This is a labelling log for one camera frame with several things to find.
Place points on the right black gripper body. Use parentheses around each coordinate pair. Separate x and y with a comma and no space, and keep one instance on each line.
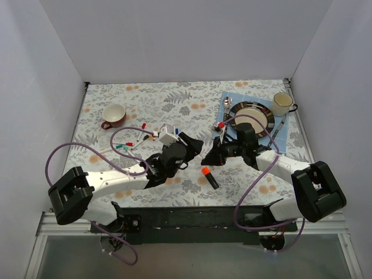
(222,151)

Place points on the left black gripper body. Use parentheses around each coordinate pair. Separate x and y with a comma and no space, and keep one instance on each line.
(185,144)

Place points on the black orange highlighter body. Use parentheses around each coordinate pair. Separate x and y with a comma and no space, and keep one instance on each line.
(212,181)

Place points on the orange highlighter cap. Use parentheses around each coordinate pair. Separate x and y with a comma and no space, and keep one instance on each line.
(205,171)

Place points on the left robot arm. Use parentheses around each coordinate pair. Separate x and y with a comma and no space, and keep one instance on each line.
(76,194)

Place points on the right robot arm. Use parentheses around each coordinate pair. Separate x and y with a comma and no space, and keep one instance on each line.
(317,192)

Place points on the black cap marker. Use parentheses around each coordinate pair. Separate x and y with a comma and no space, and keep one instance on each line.
(140,142)

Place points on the metal spoon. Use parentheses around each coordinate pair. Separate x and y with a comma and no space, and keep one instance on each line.
(227,102)

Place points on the dark rimmed cream plate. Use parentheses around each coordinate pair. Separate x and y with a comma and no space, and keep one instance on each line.
(253,113)

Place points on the blue checked placemat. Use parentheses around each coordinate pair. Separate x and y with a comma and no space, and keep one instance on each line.
(281,138)

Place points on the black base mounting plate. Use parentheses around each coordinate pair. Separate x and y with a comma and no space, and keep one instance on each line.
(181,225)

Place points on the floral tablecloth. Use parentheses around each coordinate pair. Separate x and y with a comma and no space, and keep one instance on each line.
(192,108)

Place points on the cream enamel mug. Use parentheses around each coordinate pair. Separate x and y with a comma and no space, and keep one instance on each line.
(282,104)

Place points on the red white mug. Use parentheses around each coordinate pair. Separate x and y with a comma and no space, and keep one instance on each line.
(114,116)

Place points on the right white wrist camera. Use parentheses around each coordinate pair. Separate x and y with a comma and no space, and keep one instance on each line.
(220,128)

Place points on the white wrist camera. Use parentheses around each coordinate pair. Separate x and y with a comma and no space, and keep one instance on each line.
(220,128)
(166,135)

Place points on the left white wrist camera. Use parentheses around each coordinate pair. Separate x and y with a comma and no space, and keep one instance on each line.
(166,135)

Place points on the patterned handle knife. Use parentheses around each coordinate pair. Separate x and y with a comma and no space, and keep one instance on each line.
(280,126)

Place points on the aluminium frame rail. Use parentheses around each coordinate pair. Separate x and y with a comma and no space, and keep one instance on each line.
(324,250)

